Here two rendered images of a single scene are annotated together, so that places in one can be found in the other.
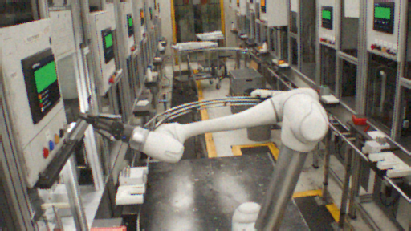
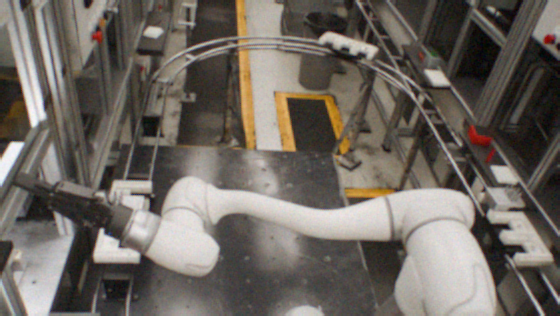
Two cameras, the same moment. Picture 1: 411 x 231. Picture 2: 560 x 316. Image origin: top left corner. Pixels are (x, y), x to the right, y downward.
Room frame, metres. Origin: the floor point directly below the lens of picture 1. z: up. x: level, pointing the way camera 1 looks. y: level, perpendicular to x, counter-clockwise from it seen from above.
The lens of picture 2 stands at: (0.69, 0.09, 2.11)
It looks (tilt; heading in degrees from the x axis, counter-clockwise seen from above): 39 degrees down; 351
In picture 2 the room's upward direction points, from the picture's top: 9 degrees clockwise
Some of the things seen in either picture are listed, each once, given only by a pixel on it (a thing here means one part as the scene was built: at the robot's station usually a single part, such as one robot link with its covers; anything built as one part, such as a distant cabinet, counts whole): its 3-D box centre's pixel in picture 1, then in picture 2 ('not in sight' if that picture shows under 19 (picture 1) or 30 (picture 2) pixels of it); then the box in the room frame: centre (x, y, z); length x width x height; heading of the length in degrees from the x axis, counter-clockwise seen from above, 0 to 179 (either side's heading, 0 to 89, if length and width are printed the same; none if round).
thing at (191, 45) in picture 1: (196, 65); not in sight; (7.19, 0.10, 0.48); 0.88 x 0.56 x 0.96; 110
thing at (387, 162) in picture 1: (384, 164); (509, 231); (1.91, -1.07, 0.84); 0.37 x 0.14 x 0.10; 2
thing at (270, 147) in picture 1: (260, 160); (311, 124); (3.80, -0.59, 0.01); 1.00 x 0.55 x 0.01; 2
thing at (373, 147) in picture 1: (377, 143); (505, 196); (2.03, -1.07, 0.92); 0.13 x 0.10 x 0.09; 92
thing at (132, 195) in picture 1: (133, 188); (126, 223); (1.86, 0.43, 0.84); 0.36 x 0.14 x 0.10; 2
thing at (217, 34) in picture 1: (211, 53); not in sight; (8.47, -0.25, 0.48); 0.84 x 0.58 x 0.97; 10
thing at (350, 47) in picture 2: (270, 96); (347, 49); (3.48, -0.66, 0.84); 0.37 x 0.14 x 0.10; 60
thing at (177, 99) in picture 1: (188, 103); (220, 4); (6.23, 0.27, 0.01); 5.85 x 0.59 x 0.01; 2
